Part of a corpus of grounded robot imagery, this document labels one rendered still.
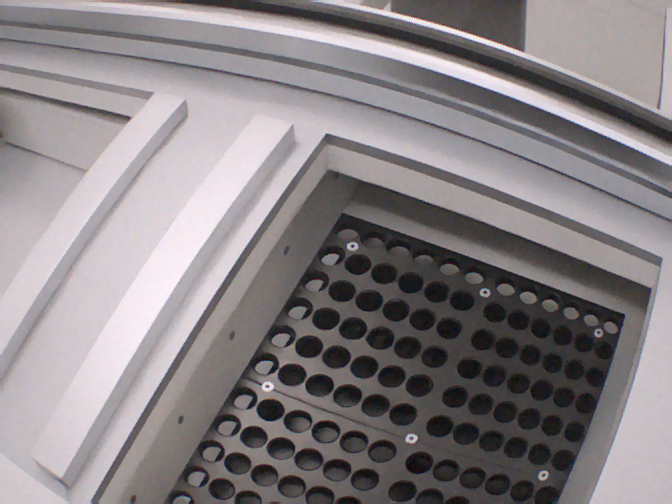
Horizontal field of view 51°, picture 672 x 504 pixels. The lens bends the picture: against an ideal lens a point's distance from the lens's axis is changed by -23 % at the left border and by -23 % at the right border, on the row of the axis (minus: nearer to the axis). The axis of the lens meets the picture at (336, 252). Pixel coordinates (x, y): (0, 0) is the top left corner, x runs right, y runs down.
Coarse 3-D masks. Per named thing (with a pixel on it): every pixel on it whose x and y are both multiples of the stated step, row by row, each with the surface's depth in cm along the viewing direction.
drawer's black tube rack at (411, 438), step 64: (320, 256) 45; (320, 320) 47; (384, 320) 43; (448, 320) 43; (512, 320) 46; (256, 384) 40; (320, 384) 44; (384, 384) 44; (448, 384) 40; (512, 384) 44; (576, 384) 39; (256, 448) 38; (320, 448) 38; (384, 448) 41; (448, 448) 38; (512, 448) 41; (576, 448) 37
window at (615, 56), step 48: (288, 0) 44; (336, 0) 43; (384, 0) 41; (432, 0) 40; (480, 0) 38; (528, 0) 37; (576, 0) 35; (624, 0) 33; (480, 48) 41; (528, 48) 39; (576, 48) 37; (624, 48) 36; (624, 96) 38
